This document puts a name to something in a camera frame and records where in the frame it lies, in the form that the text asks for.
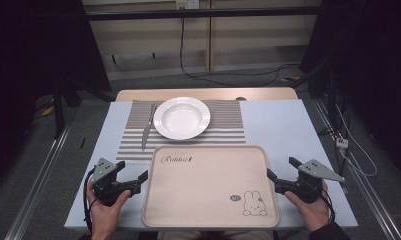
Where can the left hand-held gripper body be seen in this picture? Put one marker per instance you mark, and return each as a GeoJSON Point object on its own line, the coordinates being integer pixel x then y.
{"type": "Point", "coordinates": [108, 188]}

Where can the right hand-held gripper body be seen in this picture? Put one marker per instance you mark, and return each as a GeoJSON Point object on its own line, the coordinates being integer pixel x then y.
{"type": "Point", "coordinates": [308, 186]}

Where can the person's right hand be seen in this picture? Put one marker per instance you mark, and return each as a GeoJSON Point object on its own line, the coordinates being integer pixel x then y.
{"type": "Point", "coordinates": [311, 210]}

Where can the person's left hand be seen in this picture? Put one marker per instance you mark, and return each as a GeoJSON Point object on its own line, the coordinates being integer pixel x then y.
{"type": "Point", "coordinates": [104, 213]}

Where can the grey striped placemat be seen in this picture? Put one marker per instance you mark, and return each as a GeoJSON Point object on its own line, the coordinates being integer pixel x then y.
{"type": "Point", "coordinates": [134, 140]}

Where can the small black floor strip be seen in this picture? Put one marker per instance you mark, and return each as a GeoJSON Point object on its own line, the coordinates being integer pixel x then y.
{"type": "Point", "coordinates": [83, 143]}

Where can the silver table knife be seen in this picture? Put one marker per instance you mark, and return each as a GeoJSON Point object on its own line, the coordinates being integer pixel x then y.
{"type": "Point", "coordinates": [147, 128]}

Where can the white power strip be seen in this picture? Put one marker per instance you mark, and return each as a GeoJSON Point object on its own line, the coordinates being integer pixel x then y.
{"type": "Point", "coordinates": [342, 143]}

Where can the beige tray with rabbit print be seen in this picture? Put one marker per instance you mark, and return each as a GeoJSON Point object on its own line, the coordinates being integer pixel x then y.
{"type": "Point", "coordinates": [201, 193]}

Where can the white deep plate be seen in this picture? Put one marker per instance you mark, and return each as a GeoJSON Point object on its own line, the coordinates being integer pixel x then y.
{"type": "Point", "coordinates": [181, 117]}

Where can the yellow floor tape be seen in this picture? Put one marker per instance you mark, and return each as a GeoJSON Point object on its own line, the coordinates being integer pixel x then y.
{"type": "Point", "coordinates": [290, 79]}
{"type": "Point", "coordinates": [47, 110]}

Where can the black metal stand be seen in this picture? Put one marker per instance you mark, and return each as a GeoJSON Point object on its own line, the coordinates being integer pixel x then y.
{"type": "Point", "coordinates": [58, 110]}

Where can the light wooden table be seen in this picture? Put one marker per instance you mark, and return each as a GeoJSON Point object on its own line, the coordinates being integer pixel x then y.
{"type": "Point", "coordinates": [208, 94]}

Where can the black curtain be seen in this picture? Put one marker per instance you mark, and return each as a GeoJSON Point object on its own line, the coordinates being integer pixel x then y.
{"type": "Point", "coordinates": [28, 66]}
{"type": "Point", "coordinates": [371, 66]}

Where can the black horizontal bar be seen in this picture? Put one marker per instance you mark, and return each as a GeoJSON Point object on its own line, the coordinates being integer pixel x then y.
{"type": "Point", "coordinates": [201, 13]}

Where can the metal floor rail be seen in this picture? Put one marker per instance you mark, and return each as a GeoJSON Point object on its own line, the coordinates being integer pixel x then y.
{"type": "Point", "coordinates": [371, 196]}
{"type": "Point", "coordinates": [38, 183]}

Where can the white wall outlet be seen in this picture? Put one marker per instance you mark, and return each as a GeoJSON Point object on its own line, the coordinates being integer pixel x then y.
{"type": "Point", "coordinates": [187, 4]}

